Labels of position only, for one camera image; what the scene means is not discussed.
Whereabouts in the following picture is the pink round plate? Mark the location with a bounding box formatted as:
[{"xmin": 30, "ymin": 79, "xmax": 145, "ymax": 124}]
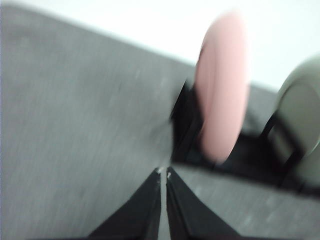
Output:
[{"xmin": 194, "ymin": 9, "xmax": 251, "ymax": 166}]

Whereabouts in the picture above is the green round plate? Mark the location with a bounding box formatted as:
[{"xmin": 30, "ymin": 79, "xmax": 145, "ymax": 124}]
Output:
[{"xmin": 269, "ymin": 53, "xmax": 320, "ymax": 194}]

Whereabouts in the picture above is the black plastic plate rack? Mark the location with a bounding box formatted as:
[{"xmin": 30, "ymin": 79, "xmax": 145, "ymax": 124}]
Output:
[{"xmin": 169, "ymin": 79, "xmax": 320, "ymax": 199}]

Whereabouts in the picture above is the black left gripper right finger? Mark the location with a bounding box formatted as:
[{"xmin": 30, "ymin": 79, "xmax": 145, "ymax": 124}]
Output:
[{"xmin": 166, "ymin": 171, "xmax": 241, "ymax": 240}]

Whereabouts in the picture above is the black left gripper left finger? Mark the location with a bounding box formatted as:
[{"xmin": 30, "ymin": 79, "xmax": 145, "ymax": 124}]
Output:
[{"xmin": 88, "ymin": 169, "xmax": 163, "ymax": 240}]

